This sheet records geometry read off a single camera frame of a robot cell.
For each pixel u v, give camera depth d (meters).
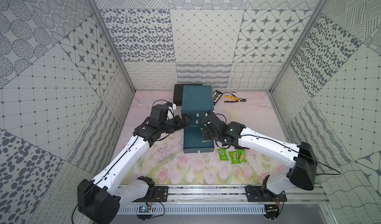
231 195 0.76
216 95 1.17
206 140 0.76
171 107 0.70
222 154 0.86
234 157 0.86
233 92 1.21
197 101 0.86
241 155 0.86
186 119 0.71
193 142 0.91
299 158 0.42
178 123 0.66
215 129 0.57
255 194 0.73
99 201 0.37
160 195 0.74
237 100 1.14
